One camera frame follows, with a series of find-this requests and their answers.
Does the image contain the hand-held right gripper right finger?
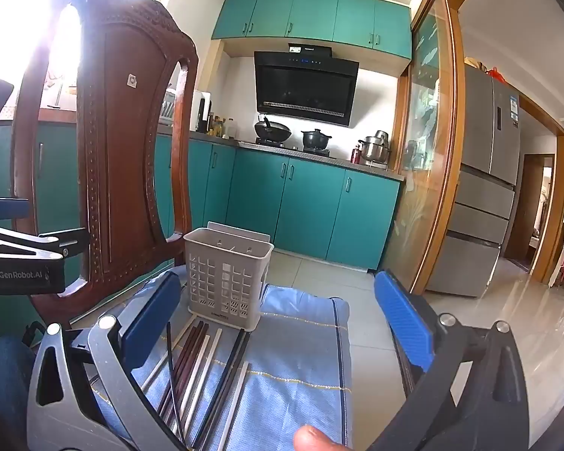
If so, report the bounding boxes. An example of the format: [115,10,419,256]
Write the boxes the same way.
[371,270,553,451]

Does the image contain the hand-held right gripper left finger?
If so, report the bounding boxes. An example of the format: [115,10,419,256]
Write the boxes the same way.
[26,271,184,451]

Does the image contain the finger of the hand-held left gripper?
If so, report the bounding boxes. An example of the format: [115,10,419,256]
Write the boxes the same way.
[0,192,30,221]
[0,223,91,260]

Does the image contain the brown chopsticks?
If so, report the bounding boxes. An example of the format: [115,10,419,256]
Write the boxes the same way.
[156,321,201,410]

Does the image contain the white chopstick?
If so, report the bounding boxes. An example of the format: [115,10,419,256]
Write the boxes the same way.
[140,315,197,390]
[215,362,250,451]
[183,328,224,433]

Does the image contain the dark red chopstick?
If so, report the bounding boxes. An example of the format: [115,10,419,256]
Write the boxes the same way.
[164,322,206,427]

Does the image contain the white chopsticks pair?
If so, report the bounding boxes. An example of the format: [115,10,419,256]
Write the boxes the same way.
[171,334,213,435]

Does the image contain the white plastic utensil basket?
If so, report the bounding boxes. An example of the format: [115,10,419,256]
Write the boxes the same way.
[183,222,276,330]

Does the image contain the person's right hand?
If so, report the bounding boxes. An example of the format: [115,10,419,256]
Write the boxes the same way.
[293,425,340,451]

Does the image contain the carved wooden chair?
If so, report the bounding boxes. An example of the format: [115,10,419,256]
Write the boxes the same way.
[12,0,200,330]

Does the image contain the person's leg in jeans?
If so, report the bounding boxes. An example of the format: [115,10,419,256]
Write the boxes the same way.
[0,333,35,435]

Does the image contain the light blue cloth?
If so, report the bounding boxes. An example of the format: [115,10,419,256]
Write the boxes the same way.
[89,270,353,451]

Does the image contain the teal base cabinets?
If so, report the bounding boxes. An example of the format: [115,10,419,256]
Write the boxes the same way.
[0,120,402,271]

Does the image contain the brown wooden door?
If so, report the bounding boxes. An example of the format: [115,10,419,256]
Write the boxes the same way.
[503,153,555,273]

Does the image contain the dish rack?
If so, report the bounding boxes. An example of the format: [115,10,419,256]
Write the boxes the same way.
[159,88,177,125]

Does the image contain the silver refrigerator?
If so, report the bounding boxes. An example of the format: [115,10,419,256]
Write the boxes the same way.
[425,63,522,298]

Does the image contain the wood framed glass door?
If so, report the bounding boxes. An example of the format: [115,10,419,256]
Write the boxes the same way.
[395,0,466,294]

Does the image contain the stainless steel pot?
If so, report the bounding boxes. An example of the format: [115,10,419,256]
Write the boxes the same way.
[358,130,391,166]

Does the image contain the white kitchen appliance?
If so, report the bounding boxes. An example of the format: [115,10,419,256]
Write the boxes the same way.
[191,90,212,133]

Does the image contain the condiment bottles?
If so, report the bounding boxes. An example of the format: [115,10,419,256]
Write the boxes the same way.
[209,114,236,139]

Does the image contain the black lidded pot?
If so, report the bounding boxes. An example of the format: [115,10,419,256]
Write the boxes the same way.
[301,128,332,151]

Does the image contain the gas stove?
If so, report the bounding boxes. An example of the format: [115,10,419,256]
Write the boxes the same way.
[255,138,332,158]

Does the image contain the black wok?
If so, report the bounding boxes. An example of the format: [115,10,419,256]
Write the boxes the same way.
[254,115,293,142]

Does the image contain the black range hood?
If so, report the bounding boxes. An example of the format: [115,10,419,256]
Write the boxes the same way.
[254,43,360,127]

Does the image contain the teal wall cabinets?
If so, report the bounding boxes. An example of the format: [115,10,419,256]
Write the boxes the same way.
[211,0,412,61]

